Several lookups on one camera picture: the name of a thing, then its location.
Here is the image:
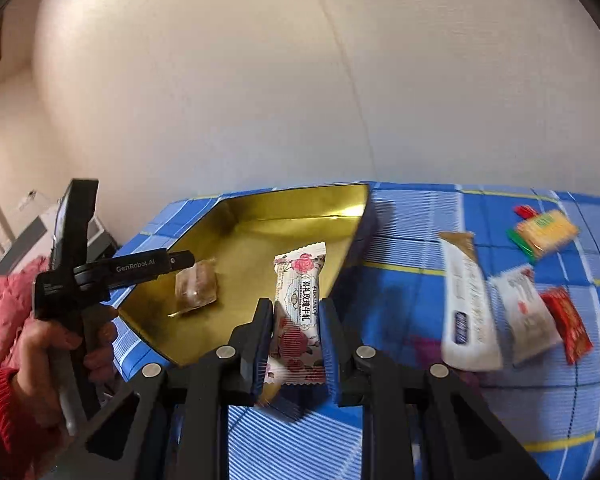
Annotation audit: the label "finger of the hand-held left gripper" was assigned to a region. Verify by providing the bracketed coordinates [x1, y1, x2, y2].
[157, 250, 197, 276]

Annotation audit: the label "clear brown candy packet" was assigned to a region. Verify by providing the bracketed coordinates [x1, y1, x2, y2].
[169, 255, 220, 317]

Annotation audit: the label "person's left hand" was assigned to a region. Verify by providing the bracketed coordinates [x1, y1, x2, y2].
[11, 305, 120, 418]

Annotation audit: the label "rose print snack packet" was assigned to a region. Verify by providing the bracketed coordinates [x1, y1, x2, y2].
[255, 241, 328, 406]

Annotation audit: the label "red snack packet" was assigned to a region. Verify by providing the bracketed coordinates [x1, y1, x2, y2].
[539, 287, 594, 366]

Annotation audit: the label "grey and white furniture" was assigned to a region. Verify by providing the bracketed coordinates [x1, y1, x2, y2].
[0, 195, 118, 273]

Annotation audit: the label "gold metal tin tray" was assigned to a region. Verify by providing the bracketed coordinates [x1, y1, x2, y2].
[116, 183, 376, 368]

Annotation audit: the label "long white snack bar packet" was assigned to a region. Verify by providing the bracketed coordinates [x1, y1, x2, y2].
[439, 231, 503, 373]

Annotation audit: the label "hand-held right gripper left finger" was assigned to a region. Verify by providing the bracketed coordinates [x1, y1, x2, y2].
[47, 297, 276, 480]

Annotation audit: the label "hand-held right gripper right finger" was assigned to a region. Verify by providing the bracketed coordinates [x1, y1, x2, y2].
[319, 297, 548, 480]

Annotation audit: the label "yellow cracker packet green ends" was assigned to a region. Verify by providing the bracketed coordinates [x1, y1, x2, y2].
[506, 208, 580, 263]

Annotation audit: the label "blue plaid tablecloth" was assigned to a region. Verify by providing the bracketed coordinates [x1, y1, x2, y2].
[112, 180, 600, 480]

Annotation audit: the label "white packet with red print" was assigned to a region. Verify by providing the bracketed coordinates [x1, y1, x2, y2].
[490, 264, 565, 367]

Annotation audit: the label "pink quilted cloth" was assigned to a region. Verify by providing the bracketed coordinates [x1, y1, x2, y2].
[0, 255, 51, 346]

